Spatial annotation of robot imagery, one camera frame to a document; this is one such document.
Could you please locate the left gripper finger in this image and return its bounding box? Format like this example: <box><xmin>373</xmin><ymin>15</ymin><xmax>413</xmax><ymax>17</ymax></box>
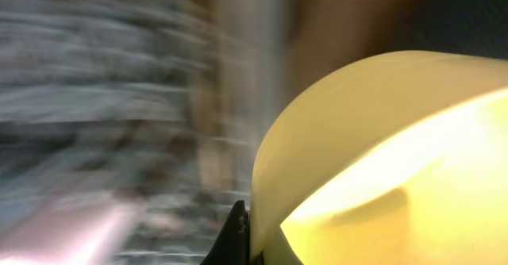
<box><xmin>201</xmin><ymin>200</ymin><xmax>250</xmax><ymax>265</ymax></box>

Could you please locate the yellow plastic bowl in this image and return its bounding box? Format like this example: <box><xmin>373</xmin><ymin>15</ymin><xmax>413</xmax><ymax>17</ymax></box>
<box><xmin>250</xmin><ymin>51</ymin><xmax>507</xmax><ymax>264</ymax></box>

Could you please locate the pink plastic cup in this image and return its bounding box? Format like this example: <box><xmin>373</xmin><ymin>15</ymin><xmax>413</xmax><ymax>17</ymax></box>
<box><xmin>1</xmin><ymin>202</ymin><xmax>141</xmax><ymax>265</ymax></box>

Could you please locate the grey plastic dishwasher rack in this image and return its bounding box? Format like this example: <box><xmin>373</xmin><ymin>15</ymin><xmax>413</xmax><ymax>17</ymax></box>
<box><xmin>1</xmin><ymin>0</ymin><xmax>290</xmax><ymax>264</ymax></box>

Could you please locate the round black serving tray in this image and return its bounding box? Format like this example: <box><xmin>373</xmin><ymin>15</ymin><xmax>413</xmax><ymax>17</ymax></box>
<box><xmin>385</xmin><ymin>0</ymin><xmax>507</xmax><ymax>60</ymax></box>

